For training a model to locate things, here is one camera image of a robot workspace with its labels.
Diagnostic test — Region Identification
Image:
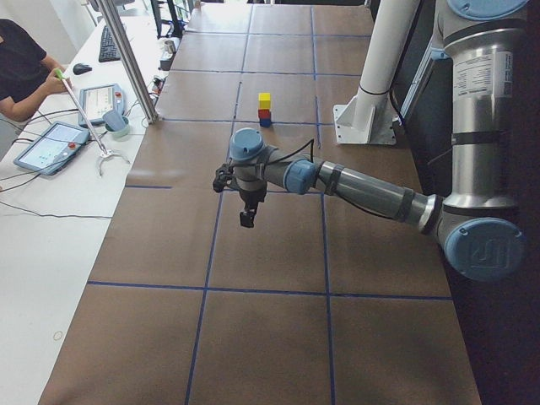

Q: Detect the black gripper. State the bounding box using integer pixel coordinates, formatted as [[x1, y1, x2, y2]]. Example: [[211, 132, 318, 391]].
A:
[[239, 188, 266, 228]]

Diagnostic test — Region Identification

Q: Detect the red wooden block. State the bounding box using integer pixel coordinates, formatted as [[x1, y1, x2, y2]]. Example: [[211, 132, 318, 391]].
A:
[[257, 109, 272, 121]]

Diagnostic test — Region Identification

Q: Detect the yellow wooden block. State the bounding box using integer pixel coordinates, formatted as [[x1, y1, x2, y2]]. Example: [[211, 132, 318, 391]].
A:
[[258, 92, 272, 111]]

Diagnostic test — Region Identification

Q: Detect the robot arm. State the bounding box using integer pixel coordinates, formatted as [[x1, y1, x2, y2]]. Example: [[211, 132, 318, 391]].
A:
[[213, 1, 527, 282]]

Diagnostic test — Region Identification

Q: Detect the metal cup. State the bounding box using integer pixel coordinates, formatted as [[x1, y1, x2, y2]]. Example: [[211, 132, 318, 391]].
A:
[[163, 39, 177, 54]]

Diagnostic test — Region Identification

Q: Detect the teach pendant far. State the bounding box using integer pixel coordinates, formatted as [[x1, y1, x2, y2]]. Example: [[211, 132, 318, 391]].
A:
[[79, 84, 126, 125]]

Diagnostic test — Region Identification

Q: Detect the teach pendant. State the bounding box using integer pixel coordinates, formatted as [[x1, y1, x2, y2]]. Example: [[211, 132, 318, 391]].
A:
[[79, 84, 126, 125], [13, 121, 89, 176]]

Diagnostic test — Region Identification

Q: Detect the teach pendant near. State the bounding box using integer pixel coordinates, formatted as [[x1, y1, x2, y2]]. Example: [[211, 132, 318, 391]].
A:
[[13, 121, 89, 176]]

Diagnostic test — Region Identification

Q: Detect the black keyboard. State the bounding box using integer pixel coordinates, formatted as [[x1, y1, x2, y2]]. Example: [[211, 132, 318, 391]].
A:
[[98, 25, 122, 63]]

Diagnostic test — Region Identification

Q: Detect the black computer mouse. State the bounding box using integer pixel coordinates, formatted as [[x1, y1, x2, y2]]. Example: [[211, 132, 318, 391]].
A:
[[72, 63, 93, 76]]

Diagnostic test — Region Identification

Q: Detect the reacher grabber stick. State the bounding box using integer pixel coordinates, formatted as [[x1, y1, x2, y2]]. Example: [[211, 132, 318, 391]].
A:
[[51, 67, 130, 176]]

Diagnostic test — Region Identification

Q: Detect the seated person black shirt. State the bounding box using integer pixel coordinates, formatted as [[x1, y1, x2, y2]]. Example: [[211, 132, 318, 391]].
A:
[[1, 19, 66, 122]]

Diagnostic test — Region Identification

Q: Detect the black braided cable left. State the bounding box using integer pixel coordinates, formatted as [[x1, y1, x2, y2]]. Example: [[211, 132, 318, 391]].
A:
[[252, 138, 316, 170]]

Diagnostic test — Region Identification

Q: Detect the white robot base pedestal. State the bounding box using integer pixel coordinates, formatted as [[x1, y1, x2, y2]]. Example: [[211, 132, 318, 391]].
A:
[[333, 0, 420, 145]]

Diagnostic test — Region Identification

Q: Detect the aluminium frame post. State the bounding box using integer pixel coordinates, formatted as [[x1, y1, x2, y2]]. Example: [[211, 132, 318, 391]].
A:
[[97, 0, 159, 124]]

